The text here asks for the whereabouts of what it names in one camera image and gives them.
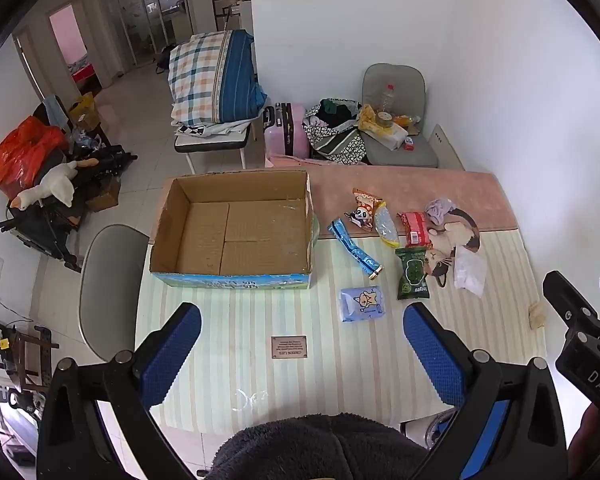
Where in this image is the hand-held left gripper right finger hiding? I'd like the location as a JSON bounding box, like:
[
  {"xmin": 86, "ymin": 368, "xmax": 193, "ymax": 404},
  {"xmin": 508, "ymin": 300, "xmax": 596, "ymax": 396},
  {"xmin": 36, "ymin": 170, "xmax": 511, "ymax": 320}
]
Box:
[{"xmin": 403, "ymin": 303, "xmax": 569, "ymax": 480}]

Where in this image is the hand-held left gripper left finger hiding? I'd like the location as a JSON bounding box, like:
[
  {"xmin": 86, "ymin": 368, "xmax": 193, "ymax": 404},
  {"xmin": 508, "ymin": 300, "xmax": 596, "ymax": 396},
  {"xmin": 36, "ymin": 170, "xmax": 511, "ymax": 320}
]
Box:
[{"xmin": 36, "ymin": 302, "xmax": 203, "ymax": 480}]

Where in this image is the green snack packet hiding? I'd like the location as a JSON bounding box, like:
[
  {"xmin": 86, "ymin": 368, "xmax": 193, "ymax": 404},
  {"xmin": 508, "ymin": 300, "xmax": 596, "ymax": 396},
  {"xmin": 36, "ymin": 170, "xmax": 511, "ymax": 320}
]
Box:
[{"xmin": 395, "ymin": 246, "xmax": 432, "ymax": 301}]

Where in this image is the blue tissue pack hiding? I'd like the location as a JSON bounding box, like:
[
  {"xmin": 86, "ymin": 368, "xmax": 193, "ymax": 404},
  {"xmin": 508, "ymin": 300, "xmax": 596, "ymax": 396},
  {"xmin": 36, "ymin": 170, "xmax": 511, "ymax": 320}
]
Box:
[{"xmin": 339, "ymin": 285, "xmax": 387, "ymax": 324}]

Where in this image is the white plastic bag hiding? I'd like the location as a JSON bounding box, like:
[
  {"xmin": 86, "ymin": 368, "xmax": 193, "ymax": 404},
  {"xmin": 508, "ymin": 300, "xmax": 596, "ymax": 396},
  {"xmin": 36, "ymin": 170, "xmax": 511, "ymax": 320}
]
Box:
[{"xmin": 452, "ymin": 246, "xmax": 488, "ymax": 297}]

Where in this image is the red snack packet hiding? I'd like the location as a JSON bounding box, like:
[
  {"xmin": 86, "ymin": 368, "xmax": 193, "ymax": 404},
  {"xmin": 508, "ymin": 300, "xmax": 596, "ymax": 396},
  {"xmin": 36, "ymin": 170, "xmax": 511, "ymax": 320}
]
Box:
[{"xmin": 397, "ymin": 211, "xmax": 434, "ymax": 248}]

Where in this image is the long blue pouch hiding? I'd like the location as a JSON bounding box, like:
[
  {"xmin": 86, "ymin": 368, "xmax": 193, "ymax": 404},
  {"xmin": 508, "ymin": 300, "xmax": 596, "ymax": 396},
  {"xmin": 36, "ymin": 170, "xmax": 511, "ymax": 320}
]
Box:
[{"xmin": 327, "ymin": 217, "xmax": 385, "ymax": 281}]

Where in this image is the clear bubble wrap bag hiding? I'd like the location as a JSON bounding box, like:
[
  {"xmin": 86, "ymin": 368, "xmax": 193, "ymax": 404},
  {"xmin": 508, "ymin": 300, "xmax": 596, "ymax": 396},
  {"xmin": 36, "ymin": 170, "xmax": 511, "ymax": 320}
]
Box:
[{"xmin": 373, "ymin": 201, "xmax": 400, "ymax": 247}]

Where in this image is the purple cloth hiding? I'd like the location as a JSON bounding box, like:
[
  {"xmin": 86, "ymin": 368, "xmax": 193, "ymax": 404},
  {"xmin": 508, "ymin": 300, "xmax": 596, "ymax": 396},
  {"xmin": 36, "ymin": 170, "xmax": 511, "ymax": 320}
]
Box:
[{"xmin": 425, "ymin": 198, "xmax": 456, "ymax": 226}]

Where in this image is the orange panda snack packet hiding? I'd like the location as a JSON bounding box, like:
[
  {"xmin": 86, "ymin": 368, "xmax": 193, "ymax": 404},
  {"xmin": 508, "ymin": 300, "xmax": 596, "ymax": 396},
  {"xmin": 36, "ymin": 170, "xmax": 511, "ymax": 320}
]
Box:
[{"xmin": 347, "ymin": 188, "xmax": 385, "ymax": 233}]

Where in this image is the person's right forearm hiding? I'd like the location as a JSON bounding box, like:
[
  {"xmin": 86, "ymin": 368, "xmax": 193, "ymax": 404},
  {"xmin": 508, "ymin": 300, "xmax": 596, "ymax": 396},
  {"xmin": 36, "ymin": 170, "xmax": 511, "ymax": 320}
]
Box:
[{"xmin": 567, "ymin": 402, "xmax": 600, "ymax": 480}]

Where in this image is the empty grey chair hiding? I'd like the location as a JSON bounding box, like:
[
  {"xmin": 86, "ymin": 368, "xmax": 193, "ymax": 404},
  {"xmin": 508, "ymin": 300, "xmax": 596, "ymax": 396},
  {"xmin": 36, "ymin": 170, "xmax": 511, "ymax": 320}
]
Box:
[{"xmin": 78, "ymin": 224, "xmax": 151, "ymax": 362}]

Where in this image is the brown mat label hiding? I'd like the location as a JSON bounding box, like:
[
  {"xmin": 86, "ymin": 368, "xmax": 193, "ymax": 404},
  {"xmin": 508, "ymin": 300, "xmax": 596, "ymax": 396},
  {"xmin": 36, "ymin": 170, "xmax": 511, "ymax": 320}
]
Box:
[{"xmin": 271, "ymin": 335, "xmax": 308, "ymax": 360}]

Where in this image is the dark fleece clothing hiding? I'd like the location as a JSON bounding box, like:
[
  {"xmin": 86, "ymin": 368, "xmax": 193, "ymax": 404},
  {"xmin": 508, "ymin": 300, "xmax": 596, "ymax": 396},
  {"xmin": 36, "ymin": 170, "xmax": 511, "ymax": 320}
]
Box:
[{"xmin": 212, "ymin": 413, "xmax": 429, "ymax": 480}]

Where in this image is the wooden chair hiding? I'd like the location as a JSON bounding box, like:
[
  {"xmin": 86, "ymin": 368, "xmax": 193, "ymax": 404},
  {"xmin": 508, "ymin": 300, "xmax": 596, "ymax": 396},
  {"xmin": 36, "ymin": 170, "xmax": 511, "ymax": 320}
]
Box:
[{"xmin": 0, "ymin": 305, "xmax": 60, "ymax": 406}]

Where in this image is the brown cardboard box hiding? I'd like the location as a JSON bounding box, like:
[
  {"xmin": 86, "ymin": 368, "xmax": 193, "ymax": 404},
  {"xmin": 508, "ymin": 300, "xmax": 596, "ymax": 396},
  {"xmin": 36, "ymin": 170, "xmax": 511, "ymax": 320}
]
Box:
[{"xmin": 86, "ymin": 177, "xmax": 122, "ymax": 212}]

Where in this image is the black folding stroller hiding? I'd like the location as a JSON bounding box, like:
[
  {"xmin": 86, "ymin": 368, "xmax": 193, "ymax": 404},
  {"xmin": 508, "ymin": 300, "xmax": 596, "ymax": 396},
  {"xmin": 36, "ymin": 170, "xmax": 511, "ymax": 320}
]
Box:
[{"xmin": 0, "ymin": 144, "xmax": 137, "ymax": 274}]

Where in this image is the white board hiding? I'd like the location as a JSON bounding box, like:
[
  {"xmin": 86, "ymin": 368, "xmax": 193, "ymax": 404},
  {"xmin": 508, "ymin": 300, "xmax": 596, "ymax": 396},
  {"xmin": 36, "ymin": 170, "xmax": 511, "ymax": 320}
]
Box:
[{"xmin": 430, "ymin": 124, "xmax": 465, "ymax": 171}]

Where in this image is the white goose plush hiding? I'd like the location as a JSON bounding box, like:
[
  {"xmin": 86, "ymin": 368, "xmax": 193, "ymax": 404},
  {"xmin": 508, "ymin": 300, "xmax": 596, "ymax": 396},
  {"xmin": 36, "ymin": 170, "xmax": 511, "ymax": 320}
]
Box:
[{"xmin": 10, "ymin": 157, "xmax": 101, "ymax": 211}]

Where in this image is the grey cushioned chair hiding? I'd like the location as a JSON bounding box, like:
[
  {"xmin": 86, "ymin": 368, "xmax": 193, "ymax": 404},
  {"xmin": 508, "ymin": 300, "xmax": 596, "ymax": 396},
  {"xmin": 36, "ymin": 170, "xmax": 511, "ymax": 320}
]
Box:
[{"xmin": 361, "ymin": 63, "xmax": 440, "ymax": 169}]

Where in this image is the white metal bench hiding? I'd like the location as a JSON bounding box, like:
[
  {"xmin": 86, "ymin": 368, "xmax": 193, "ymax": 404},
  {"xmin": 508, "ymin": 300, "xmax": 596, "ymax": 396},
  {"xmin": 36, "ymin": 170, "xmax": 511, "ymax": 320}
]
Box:
[{"xmin": 173, "ymin": 122, "xmax": 257, "ymax": 174}]

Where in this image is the pink cloth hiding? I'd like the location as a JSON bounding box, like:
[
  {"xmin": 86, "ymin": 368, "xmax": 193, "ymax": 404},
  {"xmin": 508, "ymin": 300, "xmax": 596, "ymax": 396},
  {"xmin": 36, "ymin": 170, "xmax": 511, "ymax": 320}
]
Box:
[{"xmin": 266, "ymin": 155, "xmax": 326, "ymax": 170}]

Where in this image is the white folded bedding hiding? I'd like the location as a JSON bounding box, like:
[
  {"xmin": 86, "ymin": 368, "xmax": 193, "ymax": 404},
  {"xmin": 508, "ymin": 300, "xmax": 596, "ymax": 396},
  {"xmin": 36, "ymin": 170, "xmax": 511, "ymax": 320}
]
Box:
[{"xmin": 174, "ymin": 117, "xmax": 253, "ymax": 138}]

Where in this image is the patterned tote bag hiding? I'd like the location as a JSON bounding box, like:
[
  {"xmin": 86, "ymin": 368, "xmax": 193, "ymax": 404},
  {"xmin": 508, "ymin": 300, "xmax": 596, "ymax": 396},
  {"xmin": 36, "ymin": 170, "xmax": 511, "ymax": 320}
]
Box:
[{"xmin": 302, "ymin": 99, "xmax": 371, "ymax": 167}]

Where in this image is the yellow plastic bag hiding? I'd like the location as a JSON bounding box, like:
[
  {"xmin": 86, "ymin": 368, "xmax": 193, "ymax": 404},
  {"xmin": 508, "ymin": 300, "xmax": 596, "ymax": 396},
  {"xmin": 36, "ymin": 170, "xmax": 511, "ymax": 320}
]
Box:
[{"xmin": 357, "ymin": 104, "xmax": 411, "ymax": 143}]

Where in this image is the pink suitcase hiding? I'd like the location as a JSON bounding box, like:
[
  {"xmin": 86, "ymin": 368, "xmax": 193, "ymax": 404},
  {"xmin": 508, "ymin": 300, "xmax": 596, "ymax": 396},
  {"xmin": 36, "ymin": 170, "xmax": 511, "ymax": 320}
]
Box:
[{"xmin": 262, "ymin": 102, "xmax": 311, "ymax": 161}]

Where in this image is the orange plastic bag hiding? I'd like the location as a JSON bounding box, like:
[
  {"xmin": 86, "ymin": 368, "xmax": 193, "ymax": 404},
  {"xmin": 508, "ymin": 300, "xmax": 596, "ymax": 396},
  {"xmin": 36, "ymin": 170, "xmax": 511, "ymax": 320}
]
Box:
[{"xmin": 0, "ymin": 115, "xmax": 71, "ymax": 196}]

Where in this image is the clear plastic bottle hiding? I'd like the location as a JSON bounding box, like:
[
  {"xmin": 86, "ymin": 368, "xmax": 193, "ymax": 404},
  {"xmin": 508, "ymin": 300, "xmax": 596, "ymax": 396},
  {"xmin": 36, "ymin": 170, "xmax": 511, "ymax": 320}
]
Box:
[{"xmin": 378, "ymin": 84, "xmax": 399, "ymax": 114}]

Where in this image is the light blue cloth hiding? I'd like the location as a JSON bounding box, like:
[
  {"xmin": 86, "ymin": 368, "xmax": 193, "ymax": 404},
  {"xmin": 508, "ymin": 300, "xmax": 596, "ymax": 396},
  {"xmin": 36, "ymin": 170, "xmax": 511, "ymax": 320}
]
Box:
[{"xmin": 44, "ymin": 96, "xmax": 70, "ymax": 128}]

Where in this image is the plaid quilt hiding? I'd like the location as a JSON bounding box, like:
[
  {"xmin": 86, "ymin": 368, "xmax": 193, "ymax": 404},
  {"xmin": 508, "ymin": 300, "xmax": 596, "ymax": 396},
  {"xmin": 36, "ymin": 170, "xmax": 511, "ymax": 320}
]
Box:
[{"xmin": 168, "ymin": 32, "xmax": 232, "ymax": 126}]

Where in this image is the blue striped quilt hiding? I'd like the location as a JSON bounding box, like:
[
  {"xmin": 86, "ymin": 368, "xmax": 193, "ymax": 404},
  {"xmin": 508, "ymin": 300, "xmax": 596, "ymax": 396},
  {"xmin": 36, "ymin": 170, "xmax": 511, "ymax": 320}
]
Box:
[{"xmin": 215, "ymin": 29, "xmax": 269, "ymax": 124}]

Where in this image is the black bag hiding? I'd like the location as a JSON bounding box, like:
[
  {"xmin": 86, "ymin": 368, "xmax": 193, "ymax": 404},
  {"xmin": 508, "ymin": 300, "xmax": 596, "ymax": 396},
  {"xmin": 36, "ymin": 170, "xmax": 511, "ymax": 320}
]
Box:
[{"xmin": 155, "ymin": 45, "xmax": 177, "ymax": 73}]

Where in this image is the glass sliding door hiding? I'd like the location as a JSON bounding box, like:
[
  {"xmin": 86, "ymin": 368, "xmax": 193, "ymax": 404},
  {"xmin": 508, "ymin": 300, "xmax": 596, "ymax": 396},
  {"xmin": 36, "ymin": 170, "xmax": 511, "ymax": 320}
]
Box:
[{"xmin": 97, "ymin": 0, "xmax": 193, "ymax": 73}]

